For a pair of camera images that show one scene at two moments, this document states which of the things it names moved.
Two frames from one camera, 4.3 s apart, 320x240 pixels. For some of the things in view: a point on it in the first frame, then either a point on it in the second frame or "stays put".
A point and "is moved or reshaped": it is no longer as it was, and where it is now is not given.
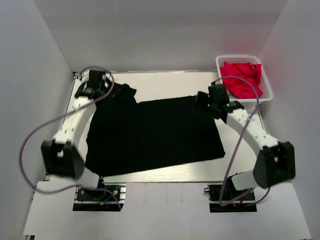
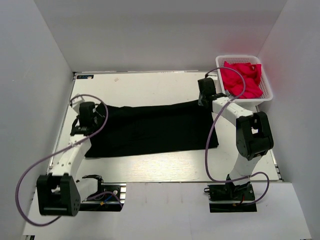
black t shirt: [127, 133] is moved or reshaped
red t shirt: [251, 73] stays put
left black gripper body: [104, 88] to [95, 124]
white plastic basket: [267, 94] stays put
